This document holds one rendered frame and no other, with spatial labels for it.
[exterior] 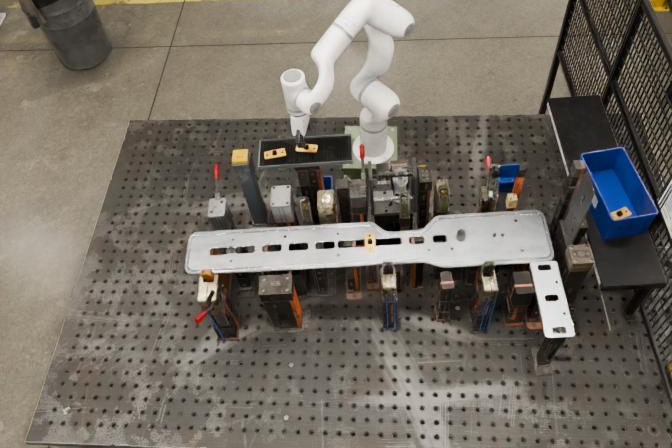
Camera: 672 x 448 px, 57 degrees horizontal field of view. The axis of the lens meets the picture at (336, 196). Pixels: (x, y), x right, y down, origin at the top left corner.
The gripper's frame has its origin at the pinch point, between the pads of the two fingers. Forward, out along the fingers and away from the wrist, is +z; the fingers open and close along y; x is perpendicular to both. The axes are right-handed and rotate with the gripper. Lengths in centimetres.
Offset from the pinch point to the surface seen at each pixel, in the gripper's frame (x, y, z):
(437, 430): 60, 87, 53
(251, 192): -24.3, 9.0, 28.4
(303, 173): -1.3, 5.3, 16.8
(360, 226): 24.2, 23.4, 23.1
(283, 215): -5.5, 24.7, 18.7
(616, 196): 118, 1, 20
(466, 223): 64, 17, 23
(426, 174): 47.4, 4.6, 11.2
